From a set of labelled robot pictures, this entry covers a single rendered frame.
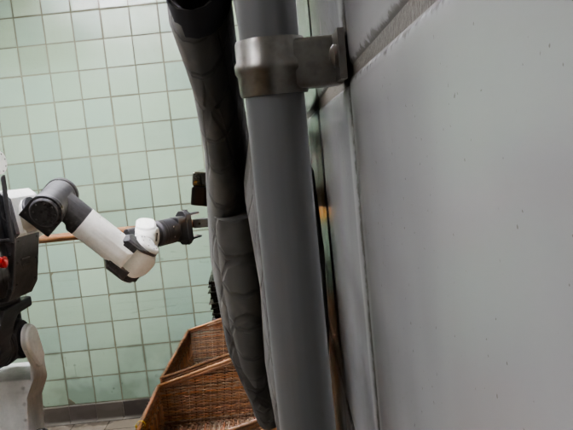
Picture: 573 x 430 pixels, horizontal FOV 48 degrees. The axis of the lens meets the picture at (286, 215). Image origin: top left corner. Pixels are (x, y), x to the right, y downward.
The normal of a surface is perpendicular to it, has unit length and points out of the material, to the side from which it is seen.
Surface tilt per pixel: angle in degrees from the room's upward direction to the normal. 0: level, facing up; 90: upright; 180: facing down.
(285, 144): 90
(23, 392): 80
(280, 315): 90
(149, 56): 90
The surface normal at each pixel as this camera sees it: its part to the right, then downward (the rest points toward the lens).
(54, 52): 0.00, 0.11
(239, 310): -0.26, 0.37
